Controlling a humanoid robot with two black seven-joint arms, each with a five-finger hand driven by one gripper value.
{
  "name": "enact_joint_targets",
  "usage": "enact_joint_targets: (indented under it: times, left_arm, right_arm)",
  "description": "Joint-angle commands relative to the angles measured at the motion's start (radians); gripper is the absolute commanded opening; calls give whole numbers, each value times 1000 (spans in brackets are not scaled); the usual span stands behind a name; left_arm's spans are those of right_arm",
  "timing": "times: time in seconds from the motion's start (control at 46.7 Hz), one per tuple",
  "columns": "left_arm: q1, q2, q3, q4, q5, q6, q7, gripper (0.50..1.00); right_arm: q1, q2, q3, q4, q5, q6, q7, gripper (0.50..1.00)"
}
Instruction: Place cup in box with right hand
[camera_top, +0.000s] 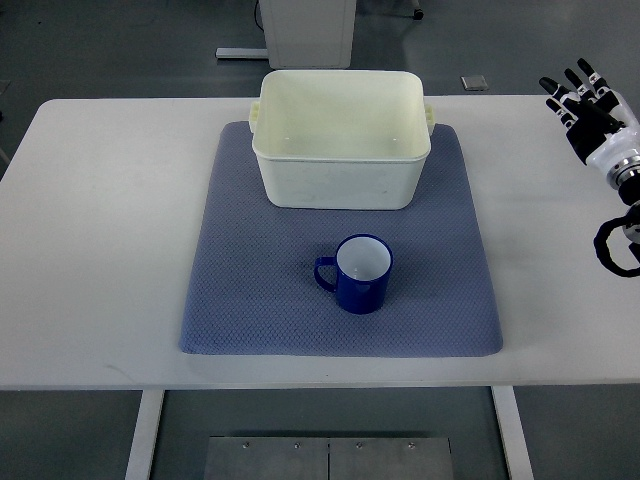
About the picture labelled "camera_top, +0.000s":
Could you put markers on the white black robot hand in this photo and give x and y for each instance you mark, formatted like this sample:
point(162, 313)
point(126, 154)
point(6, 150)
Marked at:
point(600, 126)

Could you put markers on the left white table leg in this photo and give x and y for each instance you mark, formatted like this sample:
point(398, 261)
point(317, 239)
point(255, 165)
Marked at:
point(144, 439)

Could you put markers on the blue mug white inside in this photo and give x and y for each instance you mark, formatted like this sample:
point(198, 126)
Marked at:
point(357, 274)

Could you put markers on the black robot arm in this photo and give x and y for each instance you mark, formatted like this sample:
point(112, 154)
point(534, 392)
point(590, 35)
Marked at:
point(629, 193)

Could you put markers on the small grey floor socket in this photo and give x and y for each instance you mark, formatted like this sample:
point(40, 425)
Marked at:
point(474, 83)

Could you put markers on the white plastic box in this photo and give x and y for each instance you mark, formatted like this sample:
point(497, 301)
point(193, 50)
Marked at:
point(341, 139)

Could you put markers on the white table leg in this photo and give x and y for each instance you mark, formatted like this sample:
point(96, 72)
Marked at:
point(144, 439)
point(512, 434)

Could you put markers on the right white table leg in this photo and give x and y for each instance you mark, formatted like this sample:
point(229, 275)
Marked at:
point(512, 434)

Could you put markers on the white base bar on floor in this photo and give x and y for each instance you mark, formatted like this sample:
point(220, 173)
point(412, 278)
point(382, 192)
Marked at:
point(238, 53)

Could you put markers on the white cabinet behind table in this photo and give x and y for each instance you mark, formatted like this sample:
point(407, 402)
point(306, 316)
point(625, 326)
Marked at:
point(308, 34)

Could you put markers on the grey metal floor plate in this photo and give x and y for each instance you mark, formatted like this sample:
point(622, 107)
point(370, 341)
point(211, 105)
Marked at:
point(328, 458)

